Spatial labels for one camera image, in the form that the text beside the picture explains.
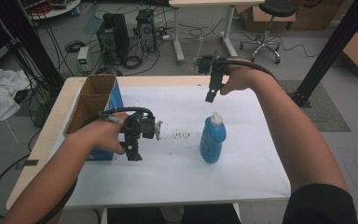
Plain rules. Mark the white crumpled cloth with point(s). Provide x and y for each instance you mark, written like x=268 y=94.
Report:
x=0 y=93

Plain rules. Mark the blue bottle with white cap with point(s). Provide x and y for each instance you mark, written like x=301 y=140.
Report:
x=213 y=140

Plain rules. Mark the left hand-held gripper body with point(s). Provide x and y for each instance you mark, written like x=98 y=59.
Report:
x=147 y=127

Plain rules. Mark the person's black trousers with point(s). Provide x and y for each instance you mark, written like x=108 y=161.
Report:
x=136 y=216

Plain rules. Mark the large closed cardboard box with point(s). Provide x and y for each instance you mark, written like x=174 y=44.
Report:
x=317 y=14

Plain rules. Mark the large black computer tower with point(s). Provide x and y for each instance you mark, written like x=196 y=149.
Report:
x=113 y=37

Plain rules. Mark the person's black sleeve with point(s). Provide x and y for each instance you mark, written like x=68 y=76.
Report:
x=320 y=205

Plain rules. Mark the slim black computer tower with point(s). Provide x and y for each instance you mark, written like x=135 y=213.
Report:
x=146 y=29

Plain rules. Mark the black swivel stool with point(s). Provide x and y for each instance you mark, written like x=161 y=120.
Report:
x=276 y=7

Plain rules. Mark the black tape strip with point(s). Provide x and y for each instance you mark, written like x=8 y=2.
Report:
x=28 y=162

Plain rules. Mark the round white table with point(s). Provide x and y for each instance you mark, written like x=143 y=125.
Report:
x=59 y=11

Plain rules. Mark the white power strip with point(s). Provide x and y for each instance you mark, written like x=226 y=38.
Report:
x=166 y=37

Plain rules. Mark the grey floor mat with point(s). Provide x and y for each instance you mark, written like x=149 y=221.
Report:
x=329 y=112

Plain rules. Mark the white-legged wooden desk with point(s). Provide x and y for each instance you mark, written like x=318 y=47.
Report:
x=227 y=2

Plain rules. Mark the black metal frame post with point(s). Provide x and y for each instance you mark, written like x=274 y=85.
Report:
x=28 y=34
x=332 y=43

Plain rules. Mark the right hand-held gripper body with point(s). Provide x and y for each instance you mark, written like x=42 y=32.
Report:
x=216 y=65

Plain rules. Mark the blue cardboard box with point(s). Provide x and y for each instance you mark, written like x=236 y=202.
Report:
x=90 y=102

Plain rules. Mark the low flat cardboard box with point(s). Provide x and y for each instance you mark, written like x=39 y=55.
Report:
x=261 y=20

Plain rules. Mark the white power supply unit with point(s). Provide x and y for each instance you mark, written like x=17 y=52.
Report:
x=83 y=59

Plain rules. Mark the person's left hand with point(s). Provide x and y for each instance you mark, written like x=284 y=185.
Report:
x=104 y=135

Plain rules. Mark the person's right hand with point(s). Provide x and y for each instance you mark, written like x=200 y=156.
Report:
x=242 y=77

